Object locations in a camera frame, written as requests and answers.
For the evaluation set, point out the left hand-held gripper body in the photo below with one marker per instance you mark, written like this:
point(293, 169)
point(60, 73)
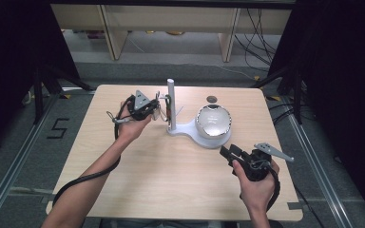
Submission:
point(141, 106)

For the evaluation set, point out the light wooden desk frame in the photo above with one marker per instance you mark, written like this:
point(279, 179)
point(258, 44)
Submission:
point(171, 19)

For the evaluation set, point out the aluminium floor rail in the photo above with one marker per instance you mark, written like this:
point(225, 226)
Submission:
point(316, 171)
point(15, 164)

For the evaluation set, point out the dark round table grommet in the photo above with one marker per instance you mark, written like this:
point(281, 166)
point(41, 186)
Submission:
point(211, 99)

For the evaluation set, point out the black metal stand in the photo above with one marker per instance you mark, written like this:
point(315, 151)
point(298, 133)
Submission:
point(297, 95)
point(38, 95)

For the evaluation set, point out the silver round bowl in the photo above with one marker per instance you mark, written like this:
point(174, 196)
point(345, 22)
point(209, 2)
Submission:
point(214, 122)

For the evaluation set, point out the person's right hand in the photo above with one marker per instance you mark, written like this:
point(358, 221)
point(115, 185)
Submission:
point(255, 193)

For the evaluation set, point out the white stand with pole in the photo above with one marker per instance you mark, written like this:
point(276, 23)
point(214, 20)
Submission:
point(171, 91)

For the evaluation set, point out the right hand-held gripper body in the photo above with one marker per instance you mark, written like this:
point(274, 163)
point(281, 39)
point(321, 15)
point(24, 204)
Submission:
point(255, 164)

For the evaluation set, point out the black curtain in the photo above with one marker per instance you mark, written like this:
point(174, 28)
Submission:
point(12, 63)
point(345, 79)

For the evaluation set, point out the person's left hand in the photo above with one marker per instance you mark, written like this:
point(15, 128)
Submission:
point(131, 129)

